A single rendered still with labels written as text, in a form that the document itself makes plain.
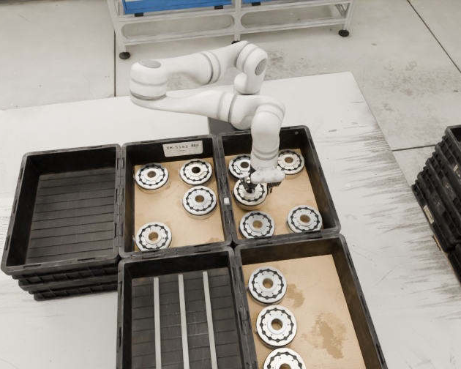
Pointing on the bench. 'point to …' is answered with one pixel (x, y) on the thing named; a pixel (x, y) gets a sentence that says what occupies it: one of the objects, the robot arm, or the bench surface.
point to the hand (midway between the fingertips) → (260, 190)
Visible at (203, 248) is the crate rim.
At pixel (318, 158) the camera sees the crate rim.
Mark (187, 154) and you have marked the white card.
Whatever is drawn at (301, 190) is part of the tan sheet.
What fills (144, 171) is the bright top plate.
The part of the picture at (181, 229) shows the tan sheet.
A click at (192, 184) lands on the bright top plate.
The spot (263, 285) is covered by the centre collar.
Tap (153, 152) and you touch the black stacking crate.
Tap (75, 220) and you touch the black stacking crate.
